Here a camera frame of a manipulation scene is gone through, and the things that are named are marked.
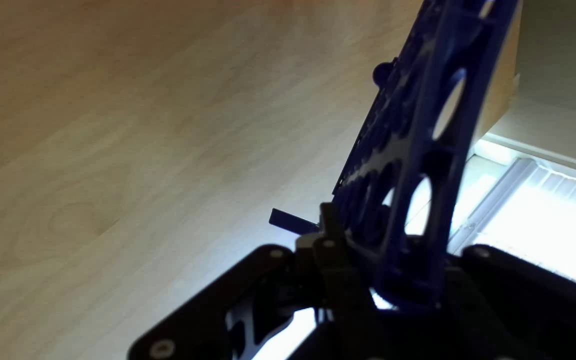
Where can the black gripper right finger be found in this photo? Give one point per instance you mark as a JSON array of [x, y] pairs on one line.
[[499, 307]]

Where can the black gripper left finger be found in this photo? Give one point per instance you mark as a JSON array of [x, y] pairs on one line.
[[258, 297]]

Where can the blue connect four grid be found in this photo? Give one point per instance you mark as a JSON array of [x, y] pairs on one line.
[[397, 192]]

